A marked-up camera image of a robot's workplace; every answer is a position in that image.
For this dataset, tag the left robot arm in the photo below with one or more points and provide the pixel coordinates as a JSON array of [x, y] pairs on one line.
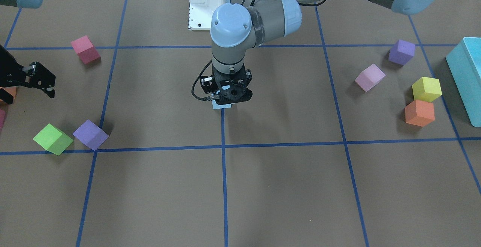
[[238, 25]]

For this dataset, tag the light blue block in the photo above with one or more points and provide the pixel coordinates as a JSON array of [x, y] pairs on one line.
[[216, 106]]

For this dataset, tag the purple block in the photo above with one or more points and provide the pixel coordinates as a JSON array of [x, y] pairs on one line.
[[402, 52], [91, 135]]

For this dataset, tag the light pink foam block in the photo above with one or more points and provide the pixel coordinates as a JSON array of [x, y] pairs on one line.
[[370, 77]]

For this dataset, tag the dark red block at edge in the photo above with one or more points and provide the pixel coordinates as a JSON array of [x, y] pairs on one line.
[[2, 118]]

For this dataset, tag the yellow foam block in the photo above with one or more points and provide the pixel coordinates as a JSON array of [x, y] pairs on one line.
[[426, 89]]

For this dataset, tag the cyan plastic bin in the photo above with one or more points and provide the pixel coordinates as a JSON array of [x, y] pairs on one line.
[[464, 62]]

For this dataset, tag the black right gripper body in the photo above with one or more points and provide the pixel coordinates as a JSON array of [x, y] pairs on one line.
[[8, 69]]

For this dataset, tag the green foam block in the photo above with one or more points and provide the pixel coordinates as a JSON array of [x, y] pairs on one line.
[[53, 139]]

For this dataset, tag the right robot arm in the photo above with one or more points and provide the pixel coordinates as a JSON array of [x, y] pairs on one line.
[[31, 4]]

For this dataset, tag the magenta foam block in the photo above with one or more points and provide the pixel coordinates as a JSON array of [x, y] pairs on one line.
[[85, 50]]

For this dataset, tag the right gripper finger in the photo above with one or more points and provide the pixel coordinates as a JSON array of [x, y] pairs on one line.
[[50, 91], [6, 97]]

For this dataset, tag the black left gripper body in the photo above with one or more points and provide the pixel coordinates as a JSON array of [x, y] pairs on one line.
[[206, 82]]

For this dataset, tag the orange block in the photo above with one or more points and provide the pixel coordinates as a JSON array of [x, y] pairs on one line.
[[419, 113], [12, 91]]

